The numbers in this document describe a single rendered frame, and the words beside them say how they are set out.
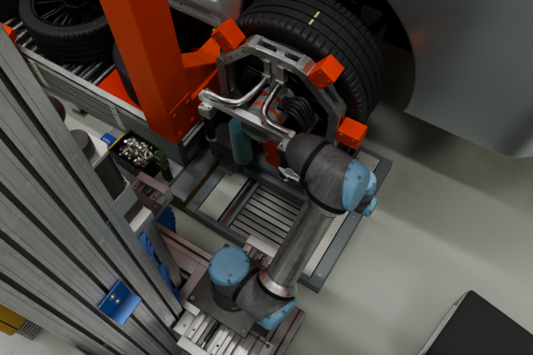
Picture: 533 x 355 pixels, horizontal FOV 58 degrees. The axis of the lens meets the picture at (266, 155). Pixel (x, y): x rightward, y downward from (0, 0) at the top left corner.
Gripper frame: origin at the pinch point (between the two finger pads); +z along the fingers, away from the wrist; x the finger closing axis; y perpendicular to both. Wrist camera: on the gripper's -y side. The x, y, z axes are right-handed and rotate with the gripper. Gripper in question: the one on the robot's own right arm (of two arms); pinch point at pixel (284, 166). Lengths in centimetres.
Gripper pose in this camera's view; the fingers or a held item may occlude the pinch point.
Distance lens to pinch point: 176.2
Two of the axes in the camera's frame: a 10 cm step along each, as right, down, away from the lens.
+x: -5.3, 7.2, -4.5
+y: -0.2, -5.4, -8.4
